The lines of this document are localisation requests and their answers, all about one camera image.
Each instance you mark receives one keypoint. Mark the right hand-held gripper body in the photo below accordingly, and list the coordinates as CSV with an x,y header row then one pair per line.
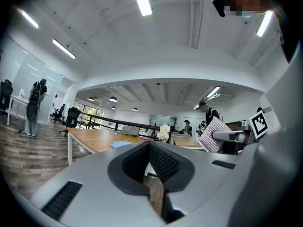
x,y
259,125

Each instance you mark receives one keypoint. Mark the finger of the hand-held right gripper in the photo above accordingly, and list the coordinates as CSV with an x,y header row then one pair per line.
x,y
222,136

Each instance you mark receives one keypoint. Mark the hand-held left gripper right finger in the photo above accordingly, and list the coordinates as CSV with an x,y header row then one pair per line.
x,y
203,181

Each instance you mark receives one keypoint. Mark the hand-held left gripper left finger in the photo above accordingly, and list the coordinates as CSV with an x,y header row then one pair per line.
x,y
94,188

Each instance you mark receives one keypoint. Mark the light blue plate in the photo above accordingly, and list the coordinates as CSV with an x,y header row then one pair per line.
x,y
119,144

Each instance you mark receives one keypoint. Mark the wooden table with white legs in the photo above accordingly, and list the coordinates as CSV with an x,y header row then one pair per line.
x,y
184,142
94,141

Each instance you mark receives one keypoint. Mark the beige cloth bag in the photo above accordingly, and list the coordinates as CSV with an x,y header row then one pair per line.
x,y
163,132

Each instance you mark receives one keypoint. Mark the grey bag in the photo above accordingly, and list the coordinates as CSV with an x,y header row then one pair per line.
x,y
130,130

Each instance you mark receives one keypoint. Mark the black metal railing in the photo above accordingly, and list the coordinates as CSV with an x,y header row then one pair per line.
x,y
111,120

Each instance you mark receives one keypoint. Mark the black office chair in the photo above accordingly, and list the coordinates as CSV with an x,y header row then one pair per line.
x,y
59,113
5,96
72,119

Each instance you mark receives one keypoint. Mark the person's black shirt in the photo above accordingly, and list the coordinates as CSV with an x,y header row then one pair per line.
x,y
288,39

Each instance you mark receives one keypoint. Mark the white desk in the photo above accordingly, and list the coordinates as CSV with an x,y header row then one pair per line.
x,y
17,98

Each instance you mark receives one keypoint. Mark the white ceiling pipes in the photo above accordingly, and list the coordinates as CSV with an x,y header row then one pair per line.
x,y
195,15

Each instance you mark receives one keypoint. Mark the black head-worn camera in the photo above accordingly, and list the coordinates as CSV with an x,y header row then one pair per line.
x,y
219,6

